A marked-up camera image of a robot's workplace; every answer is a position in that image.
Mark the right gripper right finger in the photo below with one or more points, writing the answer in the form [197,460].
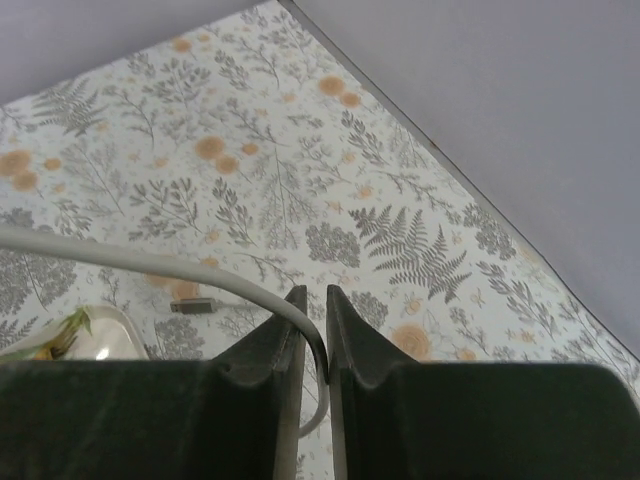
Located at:
[393,417]

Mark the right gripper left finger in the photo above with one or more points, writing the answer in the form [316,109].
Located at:
[235,416]

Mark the floral white serving tray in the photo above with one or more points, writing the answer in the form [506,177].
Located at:
[90,333]

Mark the floral patterned table mat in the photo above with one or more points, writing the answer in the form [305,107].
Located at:
[236,173]

